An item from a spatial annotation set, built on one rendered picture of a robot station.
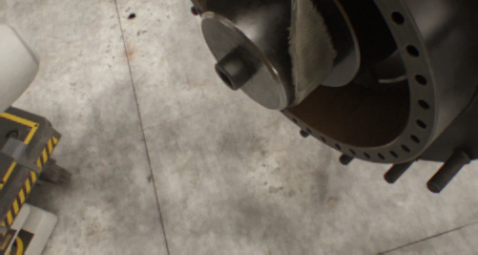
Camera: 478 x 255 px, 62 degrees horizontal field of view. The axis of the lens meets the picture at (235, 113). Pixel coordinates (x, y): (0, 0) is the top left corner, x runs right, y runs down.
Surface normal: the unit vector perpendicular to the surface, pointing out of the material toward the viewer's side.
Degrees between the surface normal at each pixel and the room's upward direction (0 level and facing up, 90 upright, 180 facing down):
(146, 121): 0
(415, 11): 41
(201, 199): 0
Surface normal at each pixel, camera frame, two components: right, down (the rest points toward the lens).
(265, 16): 0.01, -0.31
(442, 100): 0.58, 0.42
